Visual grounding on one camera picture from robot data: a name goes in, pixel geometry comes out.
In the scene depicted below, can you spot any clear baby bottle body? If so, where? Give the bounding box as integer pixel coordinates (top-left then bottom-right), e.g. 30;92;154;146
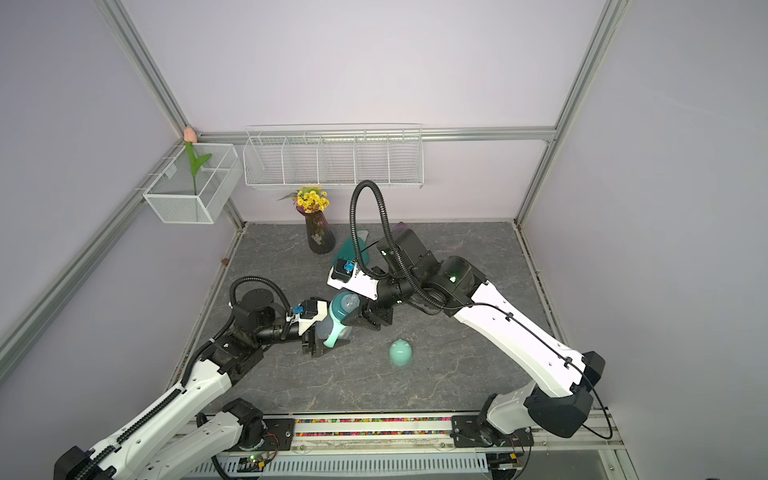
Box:
316;311;351;347

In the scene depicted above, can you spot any teal bottle collar with nipple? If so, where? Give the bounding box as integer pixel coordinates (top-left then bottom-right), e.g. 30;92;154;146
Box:
329;291;360;322

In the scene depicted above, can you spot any mint bottle cap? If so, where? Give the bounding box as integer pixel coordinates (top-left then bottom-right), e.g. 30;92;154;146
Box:
389;339;413;367

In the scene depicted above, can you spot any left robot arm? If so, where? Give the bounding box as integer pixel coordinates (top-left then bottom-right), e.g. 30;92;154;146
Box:
53;277;359;479

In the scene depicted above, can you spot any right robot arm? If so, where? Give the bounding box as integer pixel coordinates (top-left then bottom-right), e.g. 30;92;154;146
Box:
327;228;605;447

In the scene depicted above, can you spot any green garden glove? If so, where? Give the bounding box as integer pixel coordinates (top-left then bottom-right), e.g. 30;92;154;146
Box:
331;236;370;267

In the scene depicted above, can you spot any dark glass vase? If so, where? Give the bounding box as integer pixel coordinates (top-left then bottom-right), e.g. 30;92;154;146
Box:
303;211;336;255

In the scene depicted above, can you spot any yellow flower bouquet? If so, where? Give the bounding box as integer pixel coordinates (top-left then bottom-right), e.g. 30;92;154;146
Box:
280;185;330;214

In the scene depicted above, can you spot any green circuit board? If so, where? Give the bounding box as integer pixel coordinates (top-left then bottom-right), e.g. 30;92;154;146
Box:
236;456;268;473

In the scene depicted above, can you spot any artificial pink tulip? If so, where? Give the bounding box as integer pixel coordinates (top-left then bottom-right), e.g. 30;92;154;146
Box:
183;127;212;195

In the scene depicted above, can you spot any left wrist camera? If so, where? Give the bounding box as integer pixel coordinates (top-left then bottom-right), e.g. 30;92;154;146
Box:
291;298;329;336

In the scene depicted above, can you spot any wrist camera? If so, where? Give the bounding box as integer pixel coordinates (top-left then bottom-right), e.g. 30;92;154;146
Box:
327;258;379;300
291;298;329;336

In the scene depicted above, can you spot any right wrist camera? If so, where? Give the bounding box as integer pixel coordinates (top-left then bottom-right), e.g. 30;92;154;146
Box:
327;258;379;300

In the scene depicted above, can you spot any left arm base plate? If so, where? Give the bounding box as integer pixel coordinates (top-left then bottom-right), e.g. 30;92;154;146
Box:
236;417;296;451

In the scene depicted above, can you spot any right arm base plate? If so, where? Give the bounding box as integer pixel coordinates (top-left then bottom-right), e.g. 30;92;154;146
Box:
449;415;534;448

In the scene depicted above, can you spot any white ventilated cable duct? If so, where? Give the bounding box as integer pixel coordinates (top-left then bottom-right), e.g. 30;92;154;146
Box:
219;452;490;479

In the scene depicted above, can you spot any white wire wall shelf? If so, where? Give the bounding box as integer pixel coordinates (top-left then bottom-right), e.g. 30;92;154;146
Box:
243;123;425;189

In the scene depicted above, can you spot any white mesh wall basket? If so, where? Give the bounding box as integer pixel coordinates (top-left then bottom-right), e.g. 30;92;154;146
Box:
143;142;243;225

